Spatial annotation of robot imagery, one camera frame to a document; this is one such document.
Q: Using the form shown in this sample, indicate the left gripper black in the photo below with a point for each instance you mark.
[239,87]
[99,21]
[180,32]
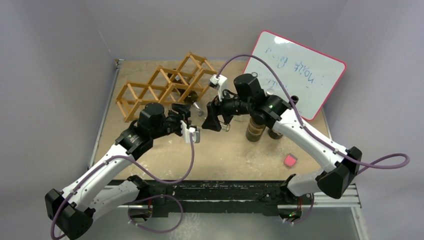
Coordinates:
[181,124]

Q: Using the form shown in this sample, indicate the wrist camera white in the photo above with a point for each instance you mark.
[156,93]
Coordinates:
[193,135]
[219,83]

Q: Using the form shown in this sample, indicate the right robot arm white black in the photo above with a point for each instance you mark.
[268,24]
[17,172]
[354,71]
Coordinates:
[336,172]

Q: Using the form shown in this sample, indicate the pink eraser block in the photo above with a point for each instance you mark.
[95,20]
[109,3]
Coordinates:
[290,160]

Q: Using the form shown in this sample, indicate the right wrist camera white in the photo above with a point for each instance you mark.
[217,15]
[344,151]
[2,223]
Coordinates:
[219,83]

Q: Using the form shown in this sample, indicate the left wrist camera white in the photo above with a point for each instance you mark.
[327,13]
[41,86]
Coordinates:
[193,135]

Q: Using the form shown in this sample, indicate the olive green wine bottle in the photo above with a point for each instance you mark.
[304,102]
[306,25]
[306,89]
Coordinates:
[191,97]

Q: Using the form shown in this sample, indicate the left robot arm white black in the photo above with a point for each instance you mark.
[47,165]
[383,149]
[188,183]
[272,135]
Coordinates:
[74,208]

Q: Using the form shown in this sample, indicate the pink framed whiteboard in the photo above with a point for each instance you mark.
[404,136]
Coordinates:
[285,65]

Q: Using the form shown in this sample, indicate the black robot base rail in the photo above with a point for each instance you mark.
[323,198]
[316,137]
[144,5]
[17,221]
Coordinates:
[269,198]

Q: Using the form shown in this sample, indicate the clear bottle green label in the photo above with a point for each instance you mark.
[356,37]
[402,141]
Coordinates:
[270,92]

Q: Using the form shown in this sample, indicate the dark bottle beige label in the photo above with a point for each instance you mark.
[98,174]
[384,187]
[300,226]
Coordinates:
[254,130]

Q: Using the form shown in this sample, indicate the wooden lattice wine rack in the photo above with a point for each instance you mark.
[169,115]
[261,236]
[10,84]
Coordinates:
[194,71]

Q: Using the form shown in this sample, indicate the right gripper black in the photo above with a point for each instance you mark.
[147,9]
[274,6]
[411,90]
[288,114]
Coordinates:
[218,110]

